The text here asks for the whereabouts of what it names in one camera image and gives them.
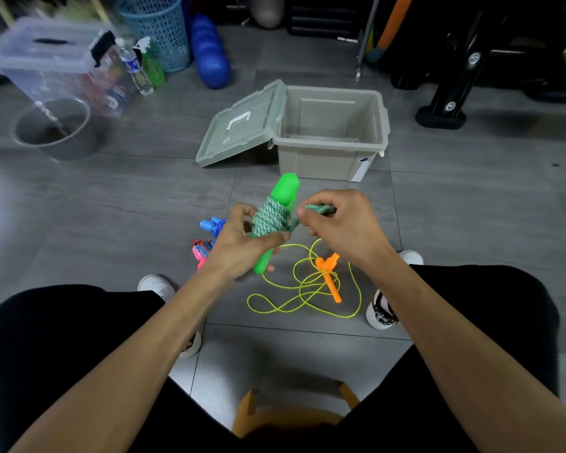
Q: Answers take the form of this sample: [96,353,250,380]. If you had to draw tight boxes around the beige exercise ball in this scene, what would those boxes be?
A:
[248,0,285,29]

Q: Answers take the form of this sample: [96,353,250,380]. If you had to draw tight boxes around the green-handled braided jump rope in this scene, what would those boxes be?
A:
[250,172,336,275]

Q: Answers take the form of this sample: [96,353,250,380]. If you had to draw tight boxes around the orange-handled yellow jump rope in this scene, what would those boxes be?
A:
[247,238,363,320]

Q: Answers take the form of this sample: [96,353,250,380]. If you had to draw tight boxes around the black dumbbell rack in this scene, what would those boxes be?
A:
[389,0,566,130]

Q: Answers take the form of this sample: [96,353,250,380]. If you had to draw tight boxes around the person's right leg black trousers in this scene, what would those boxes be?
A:
[339,264,561,453]

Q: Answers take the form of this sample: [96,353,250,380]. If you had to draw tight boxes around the grey plastic storage box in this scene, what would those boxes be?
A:
[271,86,391,182]

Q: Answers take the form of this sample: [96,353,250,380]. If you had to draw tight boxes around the grey-green box lid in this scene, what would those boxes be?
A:
[195,79,289,168]

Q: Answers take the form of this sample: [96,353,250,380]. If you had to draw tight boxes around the person's right forearm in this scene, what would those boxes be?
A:
[372,252,566,453]

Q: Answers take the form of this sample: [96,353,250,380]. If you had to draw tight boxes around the white shoe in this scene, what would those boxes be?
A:
[137,274,203,359]
[365,249,425,331]

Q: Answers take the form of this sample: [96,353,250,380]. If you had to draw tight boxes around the green spray bottle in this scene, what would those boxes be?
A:
[134,36,167,88]

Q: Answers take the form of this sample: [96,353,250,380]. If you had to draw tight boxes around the clear plastic lidded bin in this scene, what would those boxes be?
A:
[0,17,135,118]

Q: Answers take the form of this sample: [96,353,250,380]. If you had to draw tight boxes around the grey metal bowl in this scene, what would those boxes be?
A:
[11,98,100,161]

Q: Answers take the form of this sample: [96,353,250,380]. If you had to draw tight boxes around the orange and green foam stick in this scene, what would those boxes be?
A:
[365,0,415,64]

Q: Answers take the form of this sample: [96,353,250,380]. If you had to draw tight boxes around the wooden stool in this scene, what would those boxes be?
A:
[231,381,361,439]

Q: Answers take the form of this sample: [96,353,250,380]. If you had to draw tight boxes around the person's left hand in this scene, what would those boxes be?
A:
[207,203,291,282]

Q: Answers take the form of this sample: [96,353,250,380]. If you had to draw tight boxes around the clear water bottle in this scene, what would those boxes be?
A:
[114,37,155,97]

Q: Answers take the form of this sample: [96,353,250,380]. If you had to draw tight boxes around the person's leg black trousers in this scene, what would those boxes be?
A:
[0,284,241,453]
[339,264,561,453]

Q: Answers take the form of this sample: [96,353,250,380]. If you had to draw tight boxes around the white left shoe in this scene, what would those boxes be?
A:
[137,274,203,359]

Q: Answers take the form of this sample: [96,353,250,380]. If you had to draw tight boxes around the person's left leg black trousers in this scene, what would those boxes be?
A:
[0,284,241,453]

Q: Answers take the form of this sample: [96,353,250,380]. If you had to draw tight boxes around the hot pink skipping rope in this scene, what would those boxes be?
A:
[192,238,214,271]

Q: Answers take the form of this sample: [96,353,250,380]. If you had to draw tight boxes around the blue-handled jump rope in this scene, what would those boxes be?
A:
[199,216,228,238]

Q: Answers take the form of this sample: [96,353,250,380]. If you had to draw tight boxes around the person's right hand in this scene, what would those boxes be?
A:
[296,189,398,275]

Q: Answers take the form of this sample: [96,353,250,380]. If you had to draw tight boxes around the person's left forearm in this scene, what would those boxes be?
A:
[9,266,236,453]

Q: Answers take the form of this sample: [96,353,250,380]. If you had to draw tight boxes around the white right shoe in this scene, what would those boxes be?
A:
[365,249,425,331]

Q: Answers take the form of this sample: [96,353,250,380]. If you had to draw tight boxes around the light blue mesh basket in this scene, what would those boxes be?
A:
[114,0,192,74]

